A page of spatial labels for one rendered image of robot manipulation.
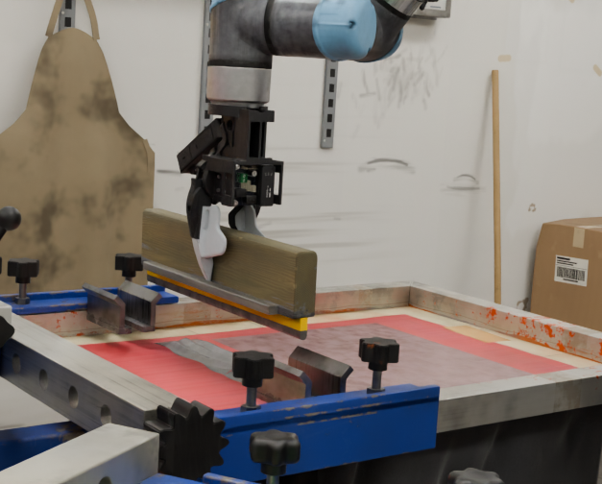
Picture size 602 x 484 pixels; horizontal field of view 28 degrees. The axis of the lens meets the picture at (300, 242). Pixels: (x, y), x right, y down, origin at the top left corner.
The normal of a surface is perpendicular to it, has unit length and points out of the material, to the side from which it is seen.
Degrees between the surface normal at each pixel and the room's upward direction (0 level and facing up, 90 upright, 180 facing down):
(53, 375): 90
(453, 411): 90
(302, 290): 90
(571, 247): 89
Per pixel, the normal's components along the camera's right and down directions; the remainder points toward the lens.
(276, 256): -0.81, 0.05
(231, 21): -0.42, 0.11
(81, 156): 0.20, 0.16
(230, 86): -0.13, 0.14
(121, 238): 0.53, 0.15
